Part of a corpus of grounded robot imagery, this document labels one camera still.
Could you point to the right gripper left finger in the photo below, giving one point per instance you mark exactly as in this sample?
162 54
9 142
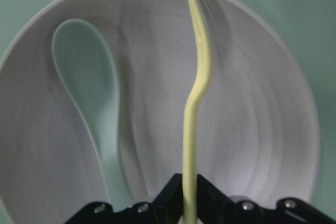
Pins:
167 207

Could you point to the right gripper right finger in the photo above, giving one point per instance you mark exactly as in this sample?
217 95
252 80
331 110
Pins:
215 207

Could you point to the yellow plastic fork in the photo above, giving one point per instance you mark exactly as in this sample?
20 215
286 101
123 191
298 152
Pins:
201 83

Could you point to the white round plate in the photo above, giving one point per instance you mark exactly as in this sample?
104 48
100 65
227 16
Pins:
257 133

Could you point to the pale green plastic spoon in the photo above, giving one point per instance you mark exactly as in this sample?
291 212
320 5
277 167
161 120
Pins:
89 73

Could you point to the light green tray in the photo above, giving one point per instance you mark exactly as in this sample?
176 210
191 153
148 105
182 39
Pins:
308 29

